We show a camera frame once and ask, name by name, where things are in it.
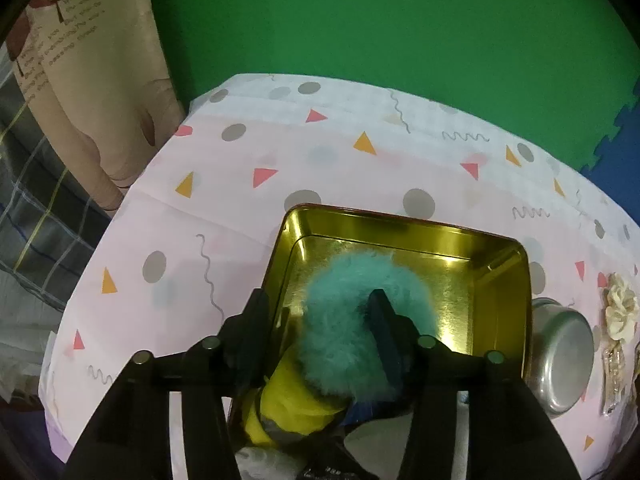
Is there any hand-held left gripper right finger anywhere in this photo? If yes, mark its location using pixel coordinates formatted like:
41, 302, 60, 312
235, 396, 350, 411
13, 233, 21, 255
369, 287, 584, 480

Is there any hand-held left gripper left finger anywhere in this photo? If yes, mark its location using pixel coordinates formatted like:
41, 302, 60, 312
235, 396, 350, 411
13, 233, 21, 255
65, 287, 274, 480

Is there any teal fluffy scrunchie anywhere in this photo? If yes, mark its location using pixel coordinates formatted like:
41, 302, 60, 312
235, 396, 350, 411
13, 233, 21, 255
295, 252, 439, 404

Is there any yellow cloth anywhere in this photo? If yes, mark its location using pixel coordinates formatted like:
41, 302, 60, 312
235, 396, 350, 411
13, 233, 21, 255
242, 355, 352, 447

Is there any gold metal tin box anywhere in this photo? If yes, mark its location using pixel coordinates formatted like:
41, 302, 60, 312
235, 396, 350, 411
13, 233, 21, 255
227, 203, 531, 441

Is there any white fluffy cloth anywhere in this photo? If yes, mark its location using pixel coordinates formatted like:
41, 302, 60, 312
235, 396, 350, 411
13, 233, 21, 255
235, 445, 301, 480

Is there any pink patterned tablecloth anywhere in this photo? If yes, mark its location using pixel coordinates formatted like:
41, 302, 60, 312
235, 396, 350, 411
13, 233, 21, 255
39, 74, 640, 480

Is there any silver metal bowl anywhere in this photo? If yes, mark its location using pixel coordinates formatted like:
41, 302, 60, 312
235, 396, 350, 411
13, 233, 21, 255
522, 297, 597, 417

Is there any clear plastic packet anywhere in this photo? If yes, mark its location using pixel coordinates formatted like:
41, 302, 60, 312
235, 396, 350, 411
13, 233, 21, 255
600, 345, 629, 417

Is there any grey plaid blanket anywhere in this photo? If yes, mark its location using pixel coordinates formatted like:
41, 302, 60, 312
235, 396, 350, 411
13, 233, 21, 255
0, 40, 119, 286

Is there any blue foam mat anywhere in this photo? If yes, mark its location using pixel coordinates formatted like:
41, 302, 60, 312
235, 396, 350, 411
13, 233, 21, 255
580, 105, 640, 222

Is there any green foam mat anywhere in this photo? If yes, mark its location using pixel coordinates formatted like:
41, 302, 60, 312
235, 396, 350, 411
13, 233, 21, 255
142, 0, 637, 177

